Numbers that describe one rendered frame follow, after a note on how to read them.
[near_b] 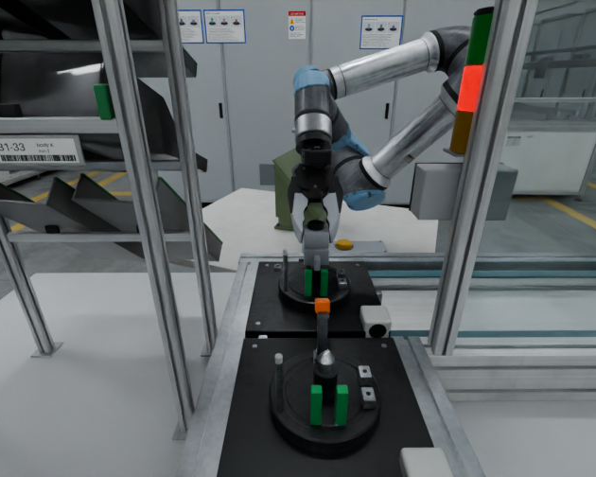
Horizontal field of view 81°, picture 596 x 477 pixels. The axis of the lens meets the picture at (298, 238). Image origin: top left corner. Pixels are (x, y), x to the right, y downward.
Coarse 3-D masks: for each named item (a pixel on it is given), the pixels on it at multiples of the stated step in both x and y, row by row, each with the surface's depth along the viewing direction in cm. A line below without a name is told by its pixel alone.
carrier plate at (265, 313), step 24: (264, 264) 78; (288, 264) 78; (336, 264) 78; (360, 264) 78; (264, 288) 69; (360, 288) 69; (264, 312) 62; (288, 312) 62; (312, 312) 62; (336, 312) 62; (288, 336) 58; (312, 336) 58; (336, 336) 58; (360, 336) 58
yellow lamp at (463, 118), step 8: (456, 112) 44; (464, 112) 42; (472, 112) 42; (456, 120) 44; (464, 120) 42; (456, 128) 44; (464, 128) 43; (456, 136) 44; (464, 136) 43; (456, 144) 44; (464, 144) 43; (464, 152) 44
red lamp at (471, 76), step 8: (464, 72) 42; (472, 72) 40; (480, 72) 40; (464, 80) 42; (472, 80) 40; (464, 88) 42; (472, 88) 41; (464, 96) 42; (472, 96) 41; (464, 104) 42; (472, 104) 41
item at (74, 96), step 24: (0, 72) 39; (24, 72) 39; (48, 72) 38; (72, 72) 38; (96, 72) 37; (0, 96) 39; (24, 96) 39; (48, 96) 38; (72, 96) 38; (144, 96) 45; (144, 120) 45; (168, 120) 51; (96, 144) 48; (120, 144) 47; (168, 144) 51
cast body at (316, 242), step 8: (304, 224) 64; (312, 224) 61; (320, 224) 61; (304, 232) 61; (312, 232) 60; (320, 232) 60; (328, 232) 61; (304, 240) 61; (312, 240) 61; (320, 240) 61; (328, 240) 61; (304, 248) 62; (312, 248) 61; (320, 248) 61; (304, 256) 61; (312, 256) 61; (320, 256) 61; (328, 256) 61; (312, 264) 62; (320, 264) 60
